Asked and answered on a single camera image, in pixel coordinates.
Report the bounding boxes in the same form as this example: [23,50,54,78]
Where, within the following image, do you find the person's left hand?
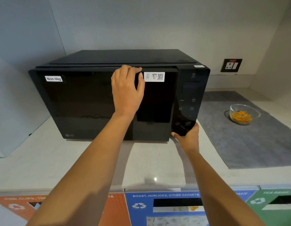
[111,65,145,119]

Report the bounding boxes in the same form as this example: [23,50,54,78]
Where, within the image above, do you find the person's right hand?
[171,122,200,155]

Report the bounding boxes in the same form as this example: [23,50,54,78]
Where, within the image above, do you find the black microwave oven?
[28,49,211,142]

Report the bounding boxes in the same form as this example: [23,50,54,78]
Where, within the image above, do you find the person's right forearm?
[185,149,266,226]

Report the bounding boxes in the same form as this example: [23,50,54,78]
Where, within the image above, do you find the person's left forearm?
[26,112,136,226]

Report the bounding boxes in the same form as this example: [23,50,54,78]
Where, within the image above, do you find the white code sticker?
[144,72,165,82]

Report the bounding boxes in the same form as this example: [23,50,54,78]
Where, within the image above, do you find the orange food pieces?
[231,111,252,123]

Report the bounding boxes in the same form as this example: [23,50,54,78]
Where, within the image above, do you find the grey counter mat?
[197,91,291,169]

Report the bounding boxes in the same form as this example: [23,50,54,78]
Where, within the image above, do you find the clear glass bowl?
[230,104,261,126]

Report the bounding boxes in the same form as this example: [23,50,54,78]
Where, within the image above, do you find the blue waste bin label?
[125,189,258,226]

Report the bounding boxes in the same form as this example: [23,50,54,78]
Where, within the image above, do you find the orange waste bin label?
[0,193,132,226]

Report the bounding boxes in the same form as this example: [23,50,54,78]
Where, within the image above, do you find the green waste bin label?
[246,188,291,226]

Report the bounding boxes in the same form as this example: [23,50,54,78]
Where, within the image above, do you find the black wall socket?
[221,59,243,73]

